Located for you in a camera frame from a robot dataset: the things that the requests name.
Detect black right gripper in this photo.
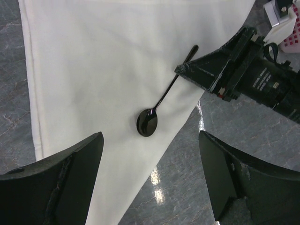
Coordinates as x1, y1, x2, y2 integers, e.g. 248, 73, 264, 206
175, 27, 300, 123

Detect white plastic basket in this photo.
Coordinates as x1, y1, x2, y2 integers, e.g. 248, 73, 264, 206
281, 4, 300, 53

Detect black spoon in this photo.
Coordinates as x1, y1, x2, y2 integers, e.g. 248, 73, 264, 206
136, 45, 199, 137

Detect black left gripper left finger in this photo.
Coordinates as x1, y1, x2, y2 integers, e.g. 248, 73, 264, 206
0, 132, 104, 225

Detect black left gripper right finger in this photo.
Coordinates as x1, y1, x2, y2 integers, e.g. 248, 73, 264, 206
199, 131, 300, 225

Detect cream cloth napkin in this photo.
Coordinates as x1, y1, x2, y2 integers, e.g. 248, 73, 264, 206
19, 0, 254, 225

